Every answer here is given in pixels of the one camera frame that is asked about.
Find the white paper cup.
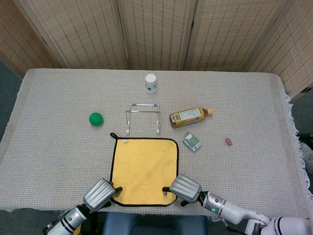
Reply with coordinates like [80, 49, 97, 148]
[144, 73, 159, 94]

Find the blue padded seat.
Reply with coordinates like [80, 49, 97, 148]
[102, 211, 208, 235]

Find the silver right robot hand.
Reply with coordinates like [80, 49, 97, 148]
[162, 174, 203, 207]

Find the black box under table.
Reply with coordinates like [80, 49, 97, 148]
[82, 212, 105, 235]

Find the green ball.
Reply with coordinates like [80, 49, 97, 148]
[89, 112, 104, 127]

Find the woven folding screen panel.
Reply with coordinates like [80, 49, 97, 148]
[116, 0, 198, 71]
[184, 0, 293, 72]
[14, 0, 130, 70]
[246, 0, 313, 98]
[0, 0, 62, 76]

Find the tea bottle with yellow label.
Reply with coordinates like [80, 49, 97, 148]
[168, 106, 215, 129]

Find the beige woven tablecloth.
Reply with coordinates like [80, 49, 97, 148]
[0, 68, 313, 220]

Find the metal wire rack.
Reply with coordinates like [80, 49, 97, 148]
[125, 103, 162, 136]

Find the green and white small pack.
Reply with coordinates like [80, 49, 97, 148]
[182, 131, 203, 153]

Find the yellow cloth with black edge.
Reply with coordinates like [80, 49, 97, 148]
[109, 132, 179, 208]

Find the white sneaker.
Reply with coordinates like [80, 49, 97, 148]
[299, 142, 313, 174]

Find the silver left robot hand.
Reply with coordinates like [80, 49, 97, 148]
[83, 178, 123, 212]

